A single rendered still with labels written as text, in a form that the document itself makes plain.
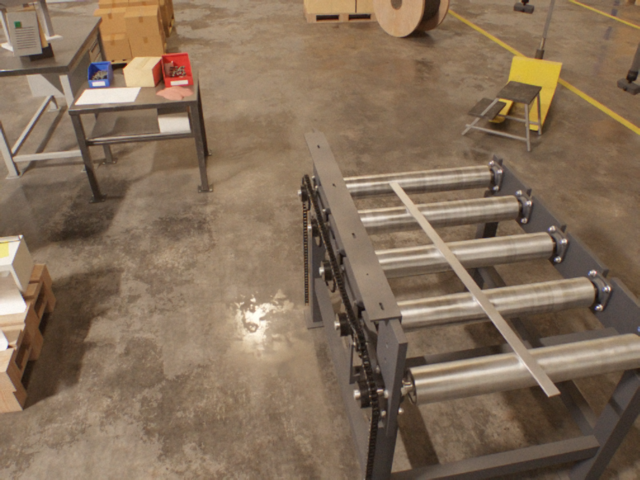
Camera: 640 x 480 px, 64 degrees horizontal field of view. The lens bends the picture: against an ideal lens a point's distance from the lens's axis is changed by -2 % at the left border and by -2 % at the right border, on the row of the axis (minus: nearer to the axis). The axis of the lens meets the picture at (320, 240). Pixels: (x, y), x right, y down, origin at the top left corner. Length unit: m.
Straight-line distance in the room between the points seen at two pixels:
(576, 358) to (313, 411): 1.31
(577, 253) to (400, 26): 6.43
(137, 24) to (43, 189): 3.06
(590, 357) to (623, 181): 3.31
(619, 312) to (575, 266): 0.28
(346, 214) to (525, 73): 5.02
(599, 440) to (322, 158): 1.56
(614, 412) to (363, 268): 1.16
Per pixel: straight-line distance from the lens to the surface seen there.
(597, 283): 2.18
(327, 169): 2.08
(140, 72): 4.32
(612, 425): 2.31
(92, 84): 4.50
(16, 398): 2.97
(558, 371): 1.81
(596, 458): 2.45
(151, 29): 7.19
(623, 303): 2.14
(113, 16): 7.50
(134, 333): 3.16
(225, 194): 4.22
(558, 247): 2.35
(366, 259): 1.61
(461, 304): 1.89
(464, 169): 2.70
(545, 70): 6.59
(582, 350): 1.86
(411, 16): 8.19
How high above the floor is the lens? 2.16
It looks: 36 degrees down
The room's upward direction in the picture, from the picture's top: straight up
